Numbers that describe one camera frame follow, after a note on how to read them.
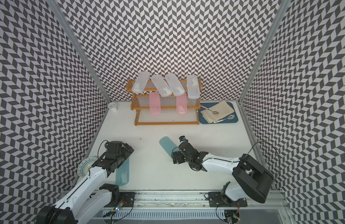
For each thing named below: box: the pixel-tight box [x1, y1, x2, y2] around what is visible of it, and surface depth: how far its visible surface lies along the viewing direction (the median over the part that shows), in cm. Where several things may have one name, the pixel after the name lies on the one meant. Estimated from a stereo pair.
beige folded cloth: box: [200, 100, 235, 124], surface depth 113 cm
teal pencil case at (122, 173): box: [115, 157, 130, 187], surface depth 80 cm
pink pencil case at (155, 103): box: [149, 91, 161, 116], surface depth 95 cm
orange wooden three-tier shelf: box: [125, 78, 203, 126], surface depth 95 cm
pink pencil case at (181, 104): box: [175, 91, 188, 115], surface depth 94 cm
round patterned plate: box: [77, 156, 99, 178], surface depth 82 cm
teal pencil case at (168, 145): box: [159, 136, 181, 158], surface depth 96 cm
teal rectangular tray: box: [198, 101, 239, 125], surface depth 110 cm
